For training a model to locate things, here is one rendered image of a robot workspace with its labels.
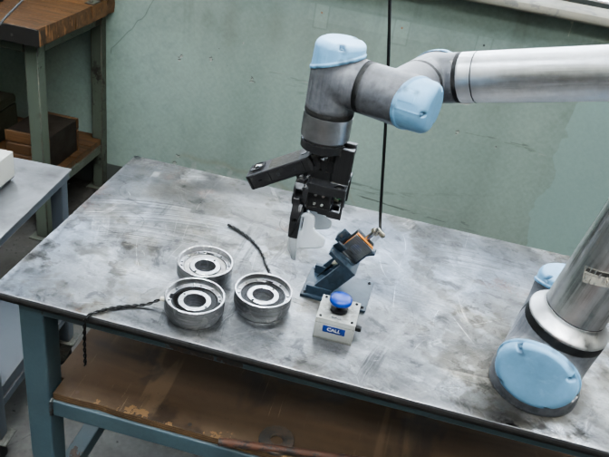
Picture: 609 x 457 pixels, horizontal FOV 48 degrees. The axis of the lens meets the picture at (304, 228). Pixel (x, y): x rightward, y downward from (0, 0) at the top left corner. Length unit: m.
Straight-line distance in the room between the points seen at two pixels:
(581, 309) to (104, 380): 0.93
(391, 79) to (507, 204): 1.98
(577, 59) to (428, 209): 1.96
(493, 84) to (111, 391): 0.93
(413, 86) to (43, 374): 0.89
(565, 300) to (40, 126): 2.09
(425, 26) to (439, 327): 1.55
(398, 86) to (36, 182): 1.17
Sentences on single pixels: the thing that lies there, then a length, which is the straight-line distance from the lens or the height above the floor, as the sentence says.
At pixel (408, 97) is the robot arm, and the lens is 0.94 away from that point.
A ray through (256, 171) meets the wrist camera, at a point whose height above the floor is 1.09.
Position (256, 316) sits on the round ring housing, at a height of 0.82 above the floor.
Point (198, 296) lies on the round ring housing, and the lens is 1.24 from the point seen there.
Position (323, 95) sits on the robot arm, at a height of 1.24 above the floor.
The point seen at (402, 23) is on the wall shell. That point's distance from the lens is 2.65.
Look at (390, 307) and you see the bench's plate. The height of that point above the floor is 0.80.
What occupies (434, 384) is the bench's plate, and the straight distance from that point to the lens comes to 1.19.
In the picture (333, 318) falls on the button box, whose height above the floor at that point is 0.84.
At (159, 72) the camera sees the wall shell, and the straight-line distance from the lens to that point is 2.96.
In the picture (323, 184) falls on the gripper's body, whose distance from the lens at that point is 1.05.
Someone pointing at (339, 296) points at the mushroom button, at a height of 0.87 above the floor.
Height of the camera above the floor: 1.58
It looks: 31 degrees down
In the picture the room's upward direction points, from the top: 9 degrees clockwise
